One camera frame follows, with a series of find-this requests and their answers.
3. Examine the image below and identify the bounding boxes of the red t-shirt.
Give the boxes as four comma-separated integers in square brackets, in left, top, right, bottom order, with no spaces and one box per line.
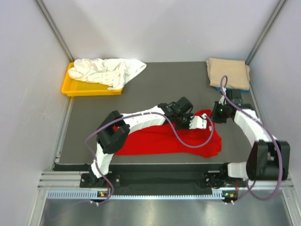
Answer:
[116,109,222,158]

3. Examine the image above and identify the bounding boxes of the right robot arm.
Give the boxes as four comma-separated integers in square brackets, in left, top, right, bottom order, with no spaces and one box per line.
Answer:
[211,88,290,186]

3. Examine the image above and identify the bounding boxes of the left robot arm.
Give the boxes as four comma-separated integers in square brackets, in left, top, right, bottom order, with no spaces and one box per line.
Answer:
[89,97,198,187]

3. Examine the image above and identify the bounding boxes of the folded blue t-shirt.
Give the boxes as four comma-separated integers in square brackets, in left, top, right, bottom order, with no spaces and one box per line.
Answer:
[215,87,250,93]

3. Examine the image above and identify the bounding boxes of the folded beige t-shirt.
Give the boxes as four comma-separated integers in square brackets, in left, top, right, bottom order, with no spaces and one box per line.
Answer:
[206,58,250,90]

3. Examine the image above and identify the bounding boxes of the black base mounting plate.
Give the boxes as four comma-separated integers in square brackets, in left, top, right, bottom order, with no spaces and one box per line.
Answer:
[79,163,245,195]

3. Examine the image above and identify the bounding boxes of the white t-shirt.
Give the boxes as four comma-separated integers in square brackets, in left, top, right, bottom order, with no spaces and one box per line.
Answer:
[68,58,147,90]

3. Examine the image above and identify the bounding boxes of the yellow plastic bin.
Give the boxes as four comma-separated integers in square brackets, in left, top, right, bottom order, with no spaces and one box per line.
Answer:
[61,62,123,97]

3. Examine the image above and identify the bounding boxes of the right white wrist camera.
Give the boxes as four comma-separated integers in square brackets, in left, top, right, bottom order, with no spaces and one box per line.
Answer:
[218,87,227,105]

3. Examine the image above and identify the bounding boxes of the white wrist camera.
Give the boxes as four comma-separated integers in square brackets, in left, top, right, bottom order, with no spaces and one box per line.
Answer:
[189,113,207,129]
[218,87,227,105]

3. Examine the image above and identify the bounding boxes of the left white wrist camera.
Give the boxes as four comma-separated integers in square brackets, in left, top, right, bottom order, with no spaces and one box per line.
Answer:
[189,113,207,129]

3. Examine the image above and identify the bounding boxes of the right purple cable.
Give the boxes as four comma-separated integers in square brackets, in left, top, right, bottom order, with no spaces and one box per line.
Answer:
[220,75,283,205]

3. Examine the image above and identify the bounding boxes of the purple cable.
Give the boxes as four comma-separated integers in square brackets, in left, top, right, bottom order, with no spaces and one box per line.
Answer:
[220,75,283,205]
[84,112,215,205]

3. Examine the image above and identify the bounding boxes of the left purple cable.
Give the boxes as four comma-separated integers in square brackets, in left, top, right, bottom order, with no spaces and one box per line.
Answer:
[84,112,215,205]

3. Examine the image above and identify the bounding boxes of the slotted grey cable duct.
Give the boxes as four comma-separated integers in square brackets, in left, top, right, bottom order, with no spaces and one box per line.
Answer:
[47,190,238,200]

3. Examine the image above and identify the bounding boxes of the aluminium frame rail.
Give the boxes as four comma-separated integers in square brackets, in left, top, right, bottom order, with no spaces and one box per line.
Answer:
[35,171,301,226]

